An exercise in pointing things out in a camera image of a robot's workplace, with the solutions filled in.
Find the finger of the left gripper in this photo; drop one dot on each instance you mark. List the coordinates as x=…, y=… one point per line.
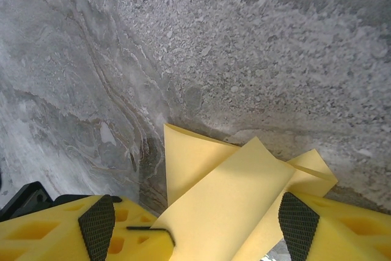
x=134, y=216
x=140, y=245

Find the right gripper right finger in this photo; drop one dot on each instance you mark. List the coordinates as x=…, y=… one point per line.
x=336, y=233

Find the yellow paper sheet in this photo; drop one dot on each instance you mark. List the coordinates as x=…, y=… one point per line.
x=229, y=197

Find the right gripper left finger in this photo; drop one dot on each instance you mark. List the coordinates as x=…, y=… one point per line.
x=46, y=236

